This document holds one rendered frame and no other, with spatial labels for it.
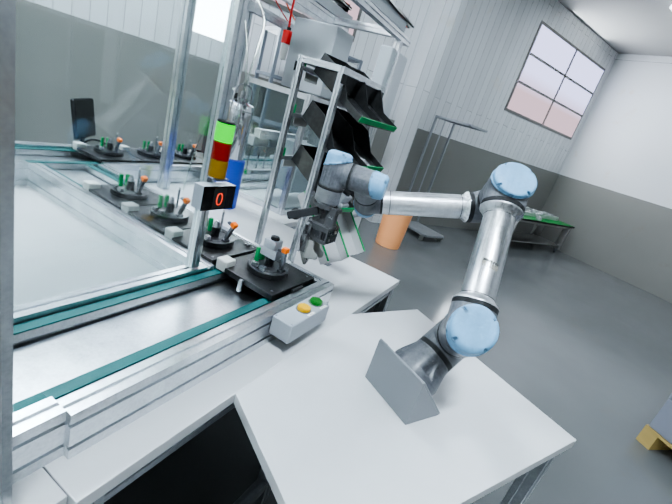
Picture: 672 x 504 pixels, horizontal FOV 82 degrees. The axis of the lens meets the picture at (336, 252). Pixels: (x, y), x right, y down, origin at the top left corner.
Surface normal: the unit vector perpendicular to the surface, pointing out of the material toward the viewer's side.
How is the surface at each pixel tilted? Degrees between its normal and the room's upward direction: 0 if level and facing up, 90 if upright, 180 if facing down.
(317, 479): 0
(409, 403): 90
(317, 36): 90
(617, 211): 90
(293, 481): 0
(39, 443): 90
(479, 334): 61
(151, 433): 0
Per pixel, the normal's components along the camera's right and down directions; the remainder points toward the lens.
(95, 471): 0.29, -0.90
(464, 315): -0.07, -0.19
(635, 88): -0.81, -0.04
